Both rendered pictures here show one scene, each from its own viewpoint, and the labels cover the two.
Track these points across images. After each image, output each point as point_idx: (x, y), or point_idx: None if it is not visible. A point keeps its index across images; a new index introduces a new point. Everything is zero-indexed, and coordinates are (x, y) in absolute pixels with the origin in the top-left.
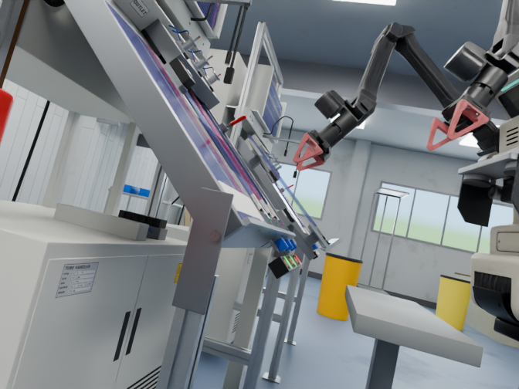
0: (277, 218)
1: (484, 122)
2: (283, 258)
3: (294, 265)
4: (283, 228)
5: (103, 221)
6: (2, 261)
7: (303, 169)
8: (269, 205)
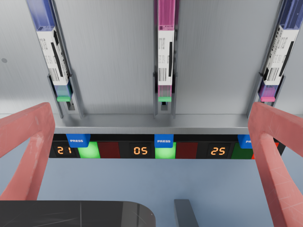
0: (267, 79)
1: None
2: (54, 144)
3: (147, 156)
4: (273, 104)
5: None
6: None
7: (254, 152)
8: (286, 37)
